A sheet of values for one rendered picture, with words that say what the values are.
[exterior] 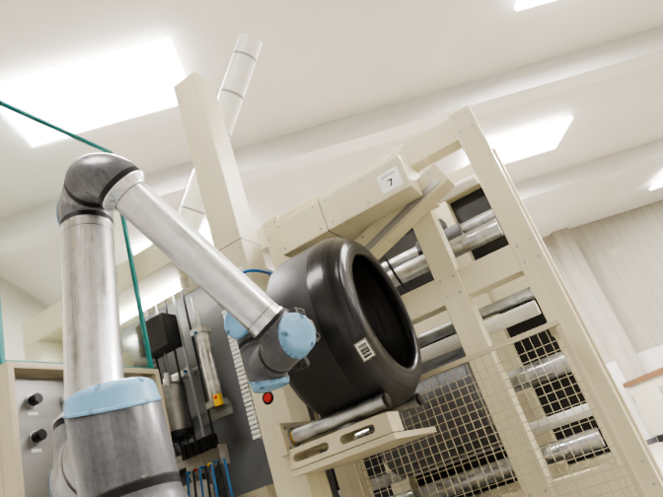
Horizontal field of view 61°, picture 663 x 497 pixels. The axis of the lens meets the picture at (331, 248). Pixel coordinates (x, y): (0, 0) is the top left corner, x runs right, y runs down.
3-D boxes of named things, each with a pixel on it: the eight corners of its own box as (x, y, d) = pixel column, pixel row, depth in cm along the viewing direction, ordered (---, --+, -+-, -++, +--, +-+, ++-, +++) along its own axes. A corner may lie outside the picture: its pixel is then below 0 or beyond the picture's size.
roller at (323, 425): (296, 433, 182) (297, 447, 179) (287, 428, 179) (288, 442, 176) (391, 394, 170) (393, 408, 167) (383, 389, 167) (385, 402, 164)
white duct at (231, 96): (154, 263, 271) (234, 32, 280) (173, 268, 281) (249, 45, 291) (172, 269, 264) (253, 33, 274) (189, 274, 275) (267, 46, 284)
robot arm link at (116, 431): (89, 494, 79) (67, 377, 86) (69, 520, 91) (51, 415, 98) (192, 463, 88) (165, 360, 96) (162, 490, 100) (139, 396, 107)
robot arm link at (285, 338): (104, 121, 125) (331, 328, 124) (93, 158, 134) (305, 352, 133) (60, 140, 117) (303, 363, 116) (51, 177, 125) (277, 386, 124)
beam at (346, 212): (281, 255, 234) (271, 224, 240) (312, 267, 256) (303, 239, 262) (410, 184, 213) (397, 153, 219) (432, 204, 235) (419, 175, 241)
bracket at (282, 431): (279, 458, 173) (271, 425, 177) (339, 447, 207) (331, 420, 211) (288, 454, 172) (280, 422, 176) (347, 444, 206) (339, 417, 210)
